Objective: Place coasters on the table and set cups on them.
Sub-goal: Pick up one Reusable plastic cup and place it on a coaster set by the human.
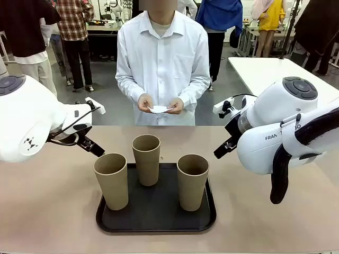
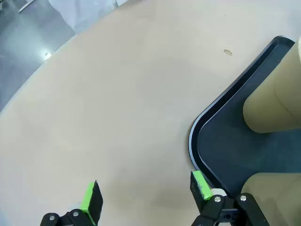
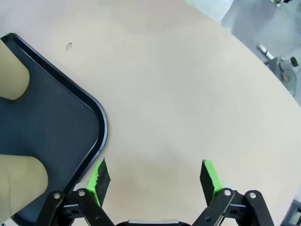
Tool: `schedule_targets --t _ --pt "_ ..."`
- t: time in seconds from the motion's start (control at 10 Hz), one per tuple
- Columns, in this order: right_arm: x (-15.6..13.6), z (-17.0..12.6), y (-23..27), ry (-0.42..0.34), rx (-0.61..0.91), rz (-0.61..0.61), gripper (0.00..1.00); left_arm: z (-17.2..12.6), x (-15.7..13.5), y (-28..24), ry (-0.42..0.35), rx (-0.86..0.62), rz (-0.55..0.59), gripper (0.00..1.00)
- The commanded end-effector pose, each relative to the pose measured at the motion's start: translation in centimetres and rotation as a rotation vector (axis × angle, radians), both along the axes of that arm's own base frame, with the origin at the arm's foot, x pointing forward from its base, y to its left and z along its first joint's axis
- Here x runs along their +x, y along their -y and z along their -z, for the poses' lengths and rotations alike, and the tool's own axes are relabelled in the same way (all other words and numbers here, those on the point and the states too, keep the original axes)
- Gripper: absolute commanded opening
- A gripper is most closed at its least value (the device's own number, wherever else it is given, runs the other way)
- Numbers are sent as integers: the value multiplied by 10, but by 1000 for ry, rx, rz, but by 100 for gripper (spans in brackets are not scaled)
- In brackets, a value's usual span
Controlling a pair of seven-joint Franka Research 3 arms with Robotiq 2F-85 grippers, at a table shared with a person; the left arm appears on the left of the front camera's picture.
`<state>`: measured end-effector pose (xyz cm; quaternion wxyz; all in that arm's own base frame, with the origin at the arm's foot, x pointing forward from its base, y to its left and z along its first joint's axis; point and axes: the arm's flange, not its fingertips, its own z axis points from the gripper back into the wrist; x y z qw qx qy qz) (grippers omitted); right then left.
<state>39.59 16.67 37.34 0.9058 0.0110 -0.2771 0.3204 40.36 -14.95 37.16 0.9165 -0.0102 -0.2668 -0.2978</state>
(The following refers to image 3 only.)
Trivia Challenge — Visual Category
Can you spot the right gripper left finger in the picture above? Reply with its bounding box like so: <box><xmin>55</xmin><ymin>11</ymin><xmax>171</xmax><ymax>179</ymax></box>
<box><xmin>35</xmin><ymin>157</ymin><xmax>116</xmax><ymax>226</ymax></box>

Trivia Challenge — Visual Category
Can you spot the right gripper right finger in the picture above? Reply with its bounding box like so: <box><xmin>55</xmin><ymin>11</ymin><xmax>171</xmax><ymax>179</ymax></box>
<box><xmin>190</xmin><ymin>159</ymin><xmax>275</xmax><ymax>226</ymax></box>

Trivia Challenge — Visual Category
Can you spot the tall brown paper cup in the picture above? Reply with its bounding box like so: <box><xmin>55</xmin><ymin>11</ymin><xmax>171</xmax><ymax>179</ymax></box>
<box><xmin>0</xmin><ymin>39</ymin><xmax>31</xmax><ymax>101</ymax></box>
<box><xmin>0</xmin><ymin>154</ymin><xmax>49</xmax><ymax>219</ymax></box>

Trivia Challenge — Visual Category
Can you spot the black plastic tray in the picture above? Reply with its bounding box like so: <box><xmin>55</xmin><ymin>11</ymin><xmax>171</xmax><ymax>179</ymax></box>
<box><xmin>0</xmin><ymin>32</ymin><xmax>109</xmax><ymax>226</ymax></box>

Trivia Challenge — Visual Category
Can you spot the grey metal stand base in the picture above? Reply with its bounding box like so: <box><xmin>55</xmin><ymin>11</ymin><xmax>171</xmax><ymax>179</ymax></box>
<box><xmin>263</xmin><ymin>56</ymin><xmax>297</xmax><ymax>96</ymax></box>

